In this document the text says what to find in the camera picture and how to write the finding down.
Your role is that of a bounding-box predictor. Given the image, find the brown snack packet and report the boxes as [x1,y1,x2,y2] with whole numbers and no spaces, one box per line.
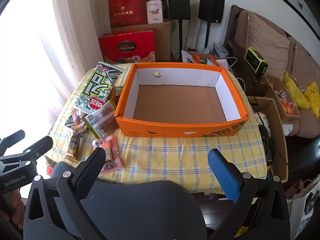
[65,130,83,162]

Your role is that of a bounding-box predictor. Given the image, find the beige cushion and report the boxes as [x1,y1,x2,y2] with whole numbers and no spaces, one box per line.
[246,11,292,75]

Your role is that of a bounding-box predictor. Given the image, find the cardboard box of snacks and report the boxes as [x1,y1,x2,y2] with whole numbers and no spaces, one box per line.
[264,74,301,123]

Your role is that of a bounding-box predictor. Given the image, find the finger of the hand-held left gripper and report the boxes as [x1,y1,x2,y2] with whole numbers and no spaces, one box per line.
[0,136,54,174]
[0,129,25,153]

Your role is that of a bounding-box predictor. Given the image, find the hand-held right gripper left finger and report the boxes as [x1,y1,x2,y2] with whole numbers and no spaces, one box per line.
[24,147,107,240]

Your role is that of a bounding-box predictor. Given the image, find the brown sofa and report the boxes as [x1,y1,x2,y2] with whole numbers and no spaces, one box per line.
[230,5,320,138]

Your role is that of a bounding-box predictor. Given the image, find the white curtain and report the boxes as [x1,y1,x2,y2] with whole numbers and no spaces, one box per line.
[50,0,113,101]

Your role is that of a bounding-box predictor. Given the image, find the orange and white bag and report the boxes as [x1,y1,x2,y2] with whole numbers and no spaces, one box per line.
[181,50,226,67]

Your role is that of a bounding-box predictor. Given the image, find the grey box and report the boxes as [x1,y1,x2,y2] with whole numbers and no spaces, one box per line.
[212,42,230,58]

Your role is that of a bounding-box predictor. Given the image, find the black chair back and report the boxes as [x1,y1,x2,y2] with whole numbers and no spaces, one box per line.
[50,161,208,240]

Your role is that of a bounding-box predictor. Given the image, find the yellow plaid tablecloth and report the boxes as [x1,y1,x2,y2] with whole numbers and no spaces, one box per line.
[46,62,268,195]

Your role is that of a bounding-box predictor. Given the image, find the small pink snack packet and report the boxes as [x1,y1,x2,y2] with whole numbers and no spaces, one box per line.
[71,109,87,133]

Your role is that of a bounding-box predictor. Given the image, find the yellow plastic bag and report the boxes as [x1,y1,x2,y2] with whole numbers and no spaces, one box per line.
[304,81,320,118]
[282,71,311,110]

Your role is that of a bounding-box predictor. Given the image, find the brown cardboard box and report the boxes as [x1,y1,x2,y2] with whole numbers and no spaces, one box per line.
[111,20,173,62]

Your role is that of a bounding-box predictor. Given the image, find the red gift bag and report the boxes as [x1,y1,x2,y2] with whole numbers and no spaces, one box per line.
[108,0,150,30]

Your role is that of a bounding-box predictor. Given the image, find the green label snack packet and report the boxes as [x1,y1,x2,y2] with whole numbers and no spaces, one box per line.
[84,101,118,138]

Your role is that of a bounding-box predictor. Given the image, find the white tissue pack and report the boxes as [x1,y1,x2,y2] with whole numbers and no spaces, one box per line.
[146,0,165,25]

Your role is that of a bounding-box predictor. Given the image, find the white paper bag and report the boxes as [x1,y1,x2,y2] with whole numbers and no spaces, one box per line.
[289,176,320,240]

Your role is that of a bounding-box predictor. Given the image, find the person's left hand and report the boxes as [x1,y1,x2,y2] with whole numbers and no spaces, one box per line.
[0,190,25,230]

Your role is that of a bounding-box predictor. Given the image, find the framed wall painting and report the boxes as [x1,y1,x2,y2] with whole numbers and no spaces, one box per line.
[257,0,320,40]

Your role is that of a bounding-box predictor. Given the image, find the orange cardboard box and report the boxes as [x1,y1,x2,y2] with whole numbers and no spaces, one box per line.
[114,62,250,138]

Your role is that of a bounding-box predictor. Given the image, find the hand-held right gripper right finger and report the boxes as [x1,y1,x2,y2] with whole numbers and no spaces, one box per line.
[207,149,292,240]

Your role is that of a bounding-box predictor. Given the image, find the red gift box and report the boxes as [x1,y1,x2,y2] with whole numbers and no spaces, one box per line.
[98,29,156,64]

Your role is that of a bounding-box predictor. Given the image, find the green white seaweed packet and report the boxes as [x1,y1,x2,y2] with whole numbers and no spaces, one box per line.
[76,67,113,112]
[94,61,125,81]

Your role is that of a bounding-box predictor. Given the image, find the green portable radio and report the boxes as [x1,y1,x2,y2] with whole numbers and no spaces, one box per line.
[244,47,269,76]

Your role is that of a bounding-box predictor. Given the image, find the tall open cardboard box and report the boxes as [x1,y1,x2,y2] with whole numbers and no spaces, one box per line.
[246,96,290,183]

